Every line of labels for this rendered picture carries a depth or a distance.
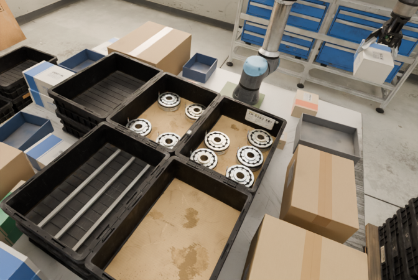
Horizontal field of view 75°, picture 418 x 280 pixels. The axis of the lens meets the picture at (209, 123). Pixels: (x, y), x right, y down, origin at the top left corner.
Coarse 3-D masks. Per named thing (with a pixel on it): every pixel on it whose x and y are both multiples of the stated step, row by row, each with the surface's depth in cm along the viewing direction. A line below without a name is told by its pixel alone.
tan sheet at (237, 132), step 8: (224, 120) 121; (232, 120) 122; (216, 128) 117; (224, 128) 117; (232, 128) 118; (240, 128) 118; (248, 128) 119; (232, 136) 114; (240, 136) 115; (272, 136) 117; (200, 144) 109; (232, 144) 111; (240, 144) 112; (232, 152) 108; (264, 152) 110; (224, 160) 105; (232, 160) 105; (264, 160) 107; (216, 168) 102; (224, 168) 102; (256, 176) 101
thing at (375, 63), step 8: (368, 48) 120; (376, 48) 121; (384, 48) 122; (360, 56) 119; (368, 56) 114; (376, 56) 115; (384, 56) 116; (360, 64) 115; (368, 64) 113; (376, 64) 112; (384, 64) 111; (392, 64) 111; (360, 72) 117; (368, 72) 115; (376, 72) 114; (384, 72) 113; (376, 80) 116
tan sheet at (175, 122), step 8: (184, 104) 126; (144, 112) 119; (152, 112) 120; (160, 112) 120; (168, 112) 121; (176, 112) 122; (184, 112) 122; (152, 120) 116; (160, 120) 117; (168, 120) 117; (176, 120) 118; (184, 120) 118; (152, 128) 113; (160, 128) 113; (168, 128) 114; (176, 128) 114; (184, 128) 115; (152, 136) 110
